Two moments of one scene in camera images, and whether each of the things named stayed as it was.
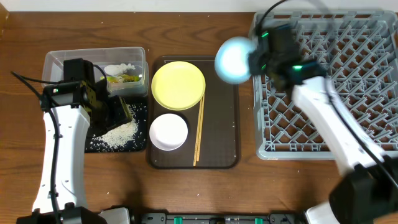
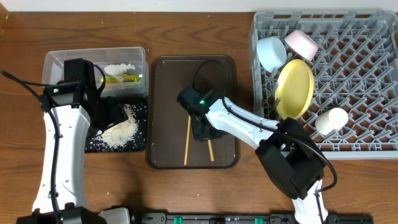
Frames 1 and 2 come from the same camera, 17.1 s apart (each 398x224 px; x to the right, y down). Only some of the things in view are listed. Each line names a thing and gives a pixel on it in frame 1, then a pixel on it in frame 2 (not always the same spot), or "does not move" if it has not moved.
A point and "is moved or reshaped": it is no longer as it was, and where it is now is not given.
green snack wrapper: (122, 78) does not move
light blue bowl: (231, 60) is moved or reshaped
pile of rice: (118, 136) does not move
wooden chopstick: (197, 136) -> (187, 139)
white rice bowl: (168, 132) -> (303, 44)
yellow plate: (178, 86) is moved or reshaped
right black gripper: (254, 58) -> (198, 134)
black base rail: (272, 218) does not move
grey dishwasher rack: (357, 51) does not move
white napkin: (117, 70) does not move
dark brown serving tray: (219, 141) does not move
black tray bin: (130, 136) does not move
